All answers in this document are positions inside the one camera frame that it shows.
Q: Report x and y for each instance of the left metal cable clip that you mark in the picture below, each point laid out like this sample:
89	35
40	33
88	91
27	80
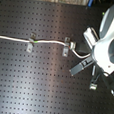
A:
31	42

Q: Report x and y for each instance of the right metal cable clip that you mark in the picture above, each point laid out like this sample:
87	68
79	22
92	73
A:
67	46

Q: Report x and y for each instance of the metal cable clip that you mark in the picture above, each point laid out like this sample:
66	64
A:
31	42
67	46

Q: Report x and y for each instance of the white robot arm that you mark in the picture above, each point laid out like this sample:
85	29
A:
106	29

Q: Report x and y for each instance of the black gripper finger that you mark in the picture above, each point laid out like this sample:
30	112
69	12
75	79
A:
95	75

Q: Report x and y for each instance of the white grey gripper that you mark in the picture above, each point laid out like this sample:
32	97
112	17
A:
102	53

